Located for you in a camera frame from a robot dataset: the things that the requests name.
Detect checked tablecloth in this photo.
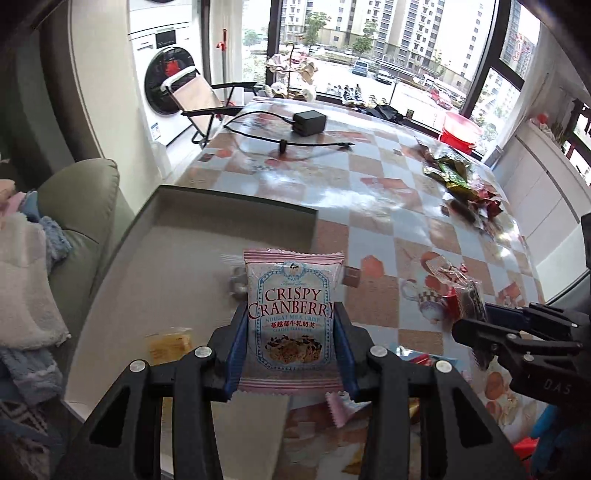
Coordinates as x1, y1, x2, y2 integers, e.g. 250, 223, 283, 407
178, 96, 551, 480

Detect person's right hand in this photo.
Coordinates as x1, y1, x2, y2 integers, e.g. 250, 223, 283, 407
530, 401, 591, 474

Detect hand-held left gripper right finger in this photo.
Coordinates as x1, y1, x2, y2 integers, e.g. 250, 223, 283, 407
333, 301, 529, 480

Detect mop with red handle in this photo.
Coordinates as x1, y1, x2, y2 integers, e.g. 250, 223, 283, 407
216, 28, 234, 108

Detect pink white snack packet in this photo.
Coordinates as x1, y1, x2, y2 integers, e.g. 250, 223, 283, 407
236, 249, 346, 398

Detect grey cardboard tray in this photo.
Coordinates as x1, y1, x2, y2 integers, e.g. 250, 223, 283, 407
65, 185, 319, 480

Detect grey green sofa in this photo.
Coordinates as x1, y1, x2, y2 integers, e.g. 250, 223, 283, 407
36, 159, 136, 370

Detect red snack packet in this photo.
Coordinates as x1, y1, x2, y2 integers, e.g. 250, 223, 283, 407
392, 348, 435, 368

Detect red plastic basin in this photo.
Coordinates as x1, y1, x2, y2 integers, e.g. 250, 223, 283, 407
437, 111, 484, 156

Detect patterned dark cloth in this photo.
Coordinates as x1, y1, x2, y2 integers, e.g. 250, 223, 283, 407
0, 399, 63, 480

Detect clear packet with dark snack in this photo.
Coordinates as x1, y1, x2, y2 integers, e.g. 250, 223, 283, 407
426, 255, 496, 371

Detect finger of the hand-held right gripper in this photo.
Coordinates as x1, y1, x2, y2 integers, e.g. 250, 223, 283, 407
451, 318, 528, 366
484, 302, 583, 332

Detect white towel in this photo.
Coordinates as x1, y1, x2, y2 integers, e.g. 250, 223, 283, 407
0, 213, 71, 350

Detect white washing machine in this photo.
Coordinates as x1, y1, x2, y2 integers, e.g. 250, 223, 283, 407
127, 0, 223, 149

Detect white cabinet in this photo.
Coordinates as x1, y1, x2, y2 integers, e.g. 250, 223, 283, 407
488, 121, 591, 298

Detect folding chair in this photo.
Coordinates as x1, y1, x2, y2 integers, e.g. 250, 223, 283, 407
159, 66, 259, 149

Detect black cable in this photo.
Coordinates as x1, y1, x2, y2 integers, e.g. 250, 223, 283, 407
222, 113, 356, 156

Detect green snack packets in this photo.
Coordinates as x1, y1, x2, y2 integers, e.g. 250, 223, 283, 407
424, 154, 482, 200

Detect brown snack packet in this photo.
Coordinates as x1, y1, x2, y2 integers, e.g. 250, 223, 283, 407
412, 140, 445, 163

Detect pink snack wrapper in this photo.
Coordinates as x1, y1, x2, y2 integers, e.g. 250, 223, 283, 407
323, 391, 371, 428

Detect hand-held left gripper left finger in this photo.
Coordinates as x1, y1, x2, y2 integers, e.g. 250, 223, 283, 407
55, 302, 250, 480

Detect row of shoes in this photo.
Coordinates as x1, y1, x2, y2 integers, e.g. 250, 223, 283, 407
325, 83, 394, 110

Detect dark red snack packets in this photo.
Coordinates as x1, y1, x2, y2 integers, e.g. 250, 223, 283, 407
450, 181, 507, 223

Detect black power adapter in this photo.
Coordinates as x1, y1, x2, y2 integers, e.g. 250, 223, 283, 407
290, 110, 328, 138

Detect yellow snack packet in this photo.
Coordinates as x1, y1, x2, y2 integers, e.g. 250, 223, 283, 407
145, 327, 194, 365

